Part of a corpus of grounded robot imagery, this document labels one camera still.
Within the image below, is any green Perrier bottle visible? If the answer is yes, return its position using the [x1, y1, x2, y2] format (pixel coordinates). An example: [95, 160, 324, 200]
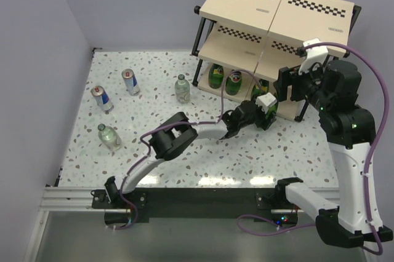
[251, 79, 270, 100]
[265, 102, 278, 119]
[225, 71, 242, 96]

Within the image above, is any clear bottle green cap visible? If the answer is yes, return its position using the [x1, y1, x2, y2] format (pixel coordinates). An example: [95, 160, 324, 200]
[97, 124, 122, 151]
[174, 74, 190, 103]

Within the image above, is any silver blue can front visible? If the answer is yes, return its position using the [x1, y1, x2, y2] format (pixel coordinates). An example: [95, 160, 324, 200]
[90, 85, 114, 112]

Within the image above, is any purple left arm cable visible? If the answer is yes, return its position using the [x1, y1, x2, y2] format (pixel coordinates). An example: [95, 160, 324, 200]
[118, 69, 265, 232]

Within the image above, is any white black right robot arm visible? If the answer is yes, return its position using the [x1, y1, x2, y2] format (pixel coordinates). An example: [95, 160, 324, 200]
[273, 60, 393, 248]

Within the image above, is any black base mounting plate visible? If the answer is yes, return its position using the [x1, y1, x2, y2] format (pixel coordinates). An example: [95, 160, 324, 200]
[90, 186, 310, 229]

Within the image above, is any silver blue can back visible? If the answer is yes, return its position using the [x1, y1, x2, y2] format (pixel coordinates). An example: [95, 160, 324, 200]
[121, 69, 140, 95]

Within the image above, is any silver blue can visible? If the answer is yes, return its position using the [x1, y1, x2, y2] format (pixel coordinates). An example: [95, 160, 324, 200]
[121, 69, 140, 95]
[90, 85, 114, 112]

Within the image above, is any beige three-tier shelf unit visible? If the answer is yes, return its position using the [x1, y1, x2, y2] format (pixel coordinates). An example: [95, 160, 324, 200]
[191, 0, 361, 102]

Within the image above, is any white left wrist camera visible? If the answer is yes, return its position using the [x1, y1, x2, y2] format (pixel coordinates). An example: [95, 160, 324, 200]
[255, 92, 277, 113]

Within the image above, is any green bottle on shelf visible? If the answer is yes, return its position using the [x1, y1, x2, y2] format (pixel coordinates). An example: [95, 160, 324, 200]
[208, 63, 224, 89]

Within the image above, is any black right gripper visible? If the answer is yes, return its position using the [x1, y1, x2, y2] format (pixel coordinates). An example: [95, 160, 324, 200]
[273, 58, 332, 112]

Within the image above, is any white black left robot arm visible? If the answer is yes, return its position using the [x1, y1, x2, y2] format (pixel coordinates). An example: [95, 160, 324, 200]
[104, 96, 278, 208]

